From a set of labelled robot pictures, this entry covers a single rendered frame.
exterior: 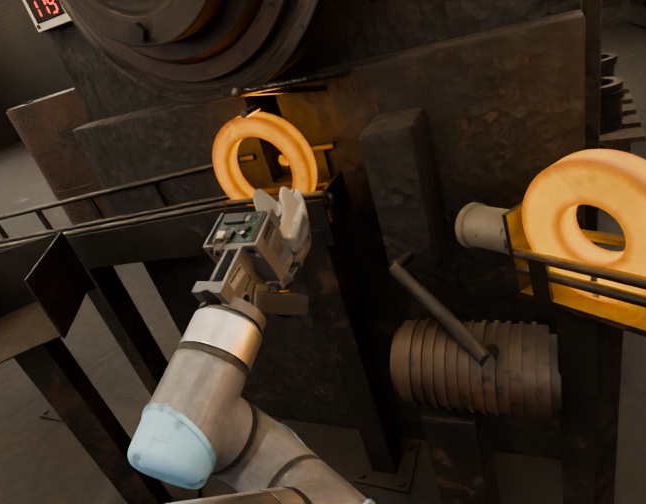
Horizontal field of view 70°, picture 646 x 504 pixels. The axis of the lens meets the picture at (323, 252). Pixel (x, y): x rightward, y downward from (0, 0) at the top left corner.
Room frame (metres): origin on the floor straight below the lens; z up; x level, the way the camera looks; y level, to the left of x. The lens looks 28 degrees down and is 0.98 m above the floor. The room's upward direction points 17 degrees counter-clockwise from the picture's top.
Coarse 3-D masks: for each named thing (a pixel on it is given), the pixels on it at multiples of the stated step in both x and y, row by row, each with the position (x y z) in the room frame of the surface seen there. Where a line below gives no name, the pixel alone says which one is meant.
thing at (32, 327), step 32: (0, 256) 0.88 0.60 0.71; (32, 256) 0.88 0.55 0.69; (64, 256) 0.84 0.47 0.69; (0, 288) 0.87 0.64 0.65; (32, 288) 0.69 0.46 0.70; (64, 288) 0.78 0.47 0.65; (0, 320) 0.85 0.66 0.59; (32, 320) 0.79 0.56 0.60; (64, 320) 0.72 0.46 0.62; (0, 352) 0.71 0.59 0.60; (32, 352) 0.75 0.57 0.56; (64, 352) 0.79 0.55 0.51; (64, 384) 0.75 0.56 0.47; (64, 416) 0.75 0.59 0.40; (96, 416) 0.75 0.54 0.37; (96, 448) 0.75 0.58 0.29; (128, 480) 0.75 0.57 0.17; (160, 480) 0.87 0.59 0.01
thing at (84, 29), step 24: (312, 0) 0.65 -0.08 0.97; (288, 24) 0.67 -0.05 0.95; (312, 24) 0.71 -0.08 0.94; (96, 48) 0.84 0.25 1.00; (264, 48) 0.69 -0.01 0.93; (288, 48) 0.68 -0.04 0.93; (144, 72) 0.80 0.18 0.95; (240, 72) 0.72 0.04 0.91; (264, 72) 0.70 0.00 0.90; (168, 96) 0.79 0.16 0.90; (192, 96) 0.77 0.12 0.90; (216, 96) 0.75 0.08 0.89
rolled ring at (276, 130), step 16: (256, 112) 0.77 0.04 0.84; (224, 128) 0.78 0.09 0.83; (240, 128) 0.76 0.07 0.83; (256, 128) 0.75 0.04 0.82; (272, 128) 0.73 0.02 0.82; (288, 128) 0.73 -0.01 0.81; (224, 144) 0.79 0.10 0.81; (288, 144) 0.72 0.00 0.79; (304, 144) 0.73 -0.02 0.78; (224, 160) 0.79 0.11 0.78; (288, 160) 0.73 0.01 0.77; (304, 160) 0.71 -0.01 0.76; (224, 176) 0.80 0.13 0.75; (240, 176) 0.81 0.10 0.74; (304, 176) 0.72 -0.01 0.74; (240, 192) 0.79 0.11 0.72
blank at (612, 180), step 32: (576, 160) 0.39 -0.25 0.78; (608, 160) 0.37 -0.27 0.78; (640, 160) 0.36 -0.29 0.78; (544, 192) 0.42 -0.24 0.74; (576, 192) 0.39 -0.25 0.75; (608, 192) 0.36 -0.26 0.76; (640, 192) 0.33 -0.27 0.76; (544, 224) 0.42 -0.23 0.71; (576, 224) 0.41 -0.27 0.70; (640, 224) 0.33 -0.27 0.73; (576, 256) 0.39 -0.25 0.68; (608, 256) 0.37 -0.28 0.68; (640, 256) 0.33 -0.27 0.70; (640, 288) 0.33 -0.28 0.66
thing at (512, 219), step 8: (512, 208) 0.45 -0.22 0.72; (520, 208) 0.45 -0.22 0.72; (504, 216) 0.44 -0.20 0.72; (512, 216) 0.44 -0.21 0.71; (520, 216) 0.45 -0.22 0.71; (504, 224) 0.44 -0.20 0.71; (512, 224) 0.44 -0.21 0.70; (520, 224) 0.44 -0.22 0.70; (512, 232) 0.44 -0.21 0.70; (520, 232) 0.44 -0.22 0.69; (512, 240) 0.44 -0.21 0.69; (520, 240) 0.44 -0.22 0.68; (512, 248) 0.43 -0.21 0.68; (520, 248) 0.44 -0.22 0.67; (528, 248) 0.44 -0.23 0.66; (512, 256) 0.43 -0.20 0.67; (512, 264) 0.44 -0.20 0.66; (520, 280) 0.43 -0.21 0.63; (528, 280) 0.44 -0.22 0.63; (520, 288) 0.43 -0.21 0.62; (520, 296) 0.43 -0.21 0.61
